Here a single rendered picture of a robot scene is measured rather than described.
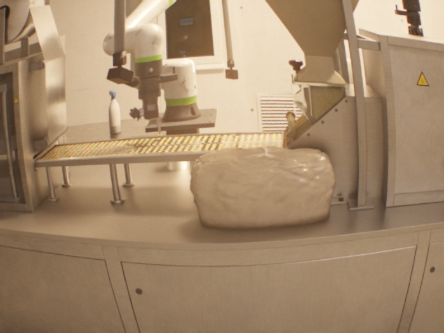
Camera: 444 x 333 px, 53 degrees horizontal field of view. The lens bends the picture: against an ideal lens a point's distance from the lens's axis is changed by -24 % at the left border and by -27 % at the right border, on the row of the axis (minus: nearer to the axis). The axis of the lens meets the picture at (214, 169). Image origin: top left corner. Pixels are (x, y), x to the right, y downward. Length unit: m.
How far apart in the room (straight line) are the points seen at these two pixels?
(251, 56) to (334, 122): 2.51
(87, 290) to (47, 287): 0.18
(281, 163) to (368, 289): 0.48
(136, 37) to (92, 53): 2.55
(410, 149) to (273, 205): 0.48
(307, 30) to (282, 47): 2.48
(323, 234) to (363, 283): 0.23
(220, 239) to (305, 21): 0.66
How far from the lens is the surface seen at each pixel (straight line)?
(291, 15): 1.53
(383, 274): 1.52
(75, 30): 4.33
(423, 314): 1.68
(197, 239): 1.46
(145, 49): 1.72
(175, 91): 2.18
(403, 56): 1.53
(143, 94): 1.76
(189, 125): 2.14
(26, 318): 1.89
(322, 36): 1.57
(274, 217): 1.48
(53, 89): 1.83
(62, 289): 1.68
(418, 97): 1.56
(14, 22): 1.83
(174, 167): 2.01
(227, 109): 4.09
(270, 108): 4.09
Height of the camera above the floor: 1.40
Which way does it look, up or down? 17 degrees down
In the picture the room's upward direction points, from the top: 4 degrees counter-clockwise
